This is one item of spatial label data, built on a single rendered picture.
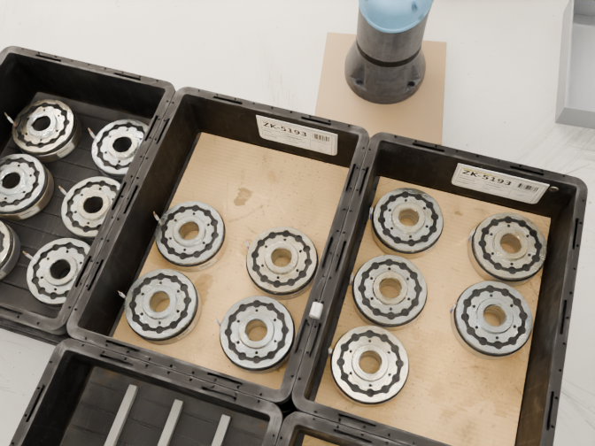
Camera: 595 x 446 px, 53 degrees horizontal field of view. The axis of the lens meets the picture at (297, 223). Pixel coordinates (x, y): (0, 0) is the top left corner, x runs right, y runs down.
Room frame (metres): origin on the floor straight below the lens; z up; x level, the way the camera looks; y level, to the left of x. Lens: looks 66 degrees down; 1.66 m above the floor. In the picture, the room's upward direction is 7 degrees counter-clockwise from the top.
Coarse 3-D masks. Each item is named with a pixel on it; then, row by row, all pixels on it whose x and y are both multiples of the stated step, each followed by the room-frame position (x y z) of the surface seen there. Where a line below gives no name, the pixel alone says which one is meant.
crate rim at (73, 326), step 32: (192, 96) 0.56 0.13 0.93; (224, 96) 0.55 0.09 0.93; (160, 128) 0.51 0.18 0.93; (352, 128) 0.47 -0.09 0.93; (352, 160) 0.42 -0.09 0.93; (128, 192) 0.41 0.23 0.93; (352, 192) 0.37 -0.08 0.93; (96, 288) 0.27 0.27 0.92; (320, 288) 0.24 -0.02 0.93; (128, 352) 0.19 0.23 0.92; (224, 384) 0.13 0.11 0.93; (256, 384) 0.13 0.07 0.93; (288, 384) 0.12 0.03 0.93
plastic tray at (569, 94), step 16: (576, 0) 0.82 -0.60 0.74; (592, 0) 0.81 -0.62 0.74; (576, 16) 0.81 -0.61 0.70; (592, 16) 0.80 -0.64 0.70; (576, 32) 0.77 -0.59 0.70; (592, 32) 0.77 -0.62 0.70; (560, 48) 0.74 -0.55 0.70; (576, 48) 0.73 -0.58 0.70; (592, 48) 0.73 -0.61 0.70; (560, 64) 0.69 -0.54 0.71; (576, 64) 0.69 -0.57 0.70; (592, 64) 0.69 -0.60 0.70; (560, 80) 0.65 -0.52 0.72; (576, 80) 0.66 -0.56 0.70; (592, 80) 0.65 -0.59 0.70; (560, 96) 0.61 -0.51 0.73; (576, 96) 0.62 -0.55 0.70; (592, 96) 0.62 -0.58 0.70; (560, 112) 0.57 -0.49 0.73; (576, 112) 0.56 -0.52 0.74; (592, 112) 0.56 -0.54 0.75; (592, 128) 0.55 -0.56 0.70
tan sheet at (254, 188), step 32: (192, 160) 0.51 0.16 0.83; (224, 160) 0.50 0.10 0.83; (256, 160) 0.49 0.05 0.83; (288, 160) 0.49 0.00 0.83; (192, 192) 0.45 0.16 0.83; (224, 192) 0.44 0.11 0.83; (256, 192) 0.44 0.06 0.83; (288, 192) 0.43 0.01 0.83; (320, 192) 0.42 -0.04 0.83; (256, 224) 0.38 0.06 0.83; (288, 224) 0.38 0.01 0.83; (320, 224) 0.37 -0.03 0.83; (160, 256) 0.35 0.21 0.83; (224, 256) 0.34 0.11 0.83; (320, 256) 0.32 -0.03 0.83; (224, 288) 0.29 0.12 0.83; (256, 288) 0.28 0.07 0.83; (160, 352) 0.20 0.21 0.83; (192, 352) 0.20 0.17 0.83
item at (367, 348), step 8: (368, 344) 0.17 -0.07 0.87; (360, 352) 0.16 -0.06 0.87; (376, 352) 0.16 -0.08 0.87; (384, 352) 0.16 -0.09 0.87; (352, 360) 0.15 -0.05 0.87; (384, 360) 0.15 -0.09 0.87; (352, 368) 0.14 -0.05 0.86; (360, 368) 0.14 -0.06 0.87; (384, 368) 0.14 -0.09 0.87; (360, 376) 0.13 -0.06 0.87; (368, 376) 0.13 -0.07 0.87; (376, 376) 0.13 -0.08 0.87
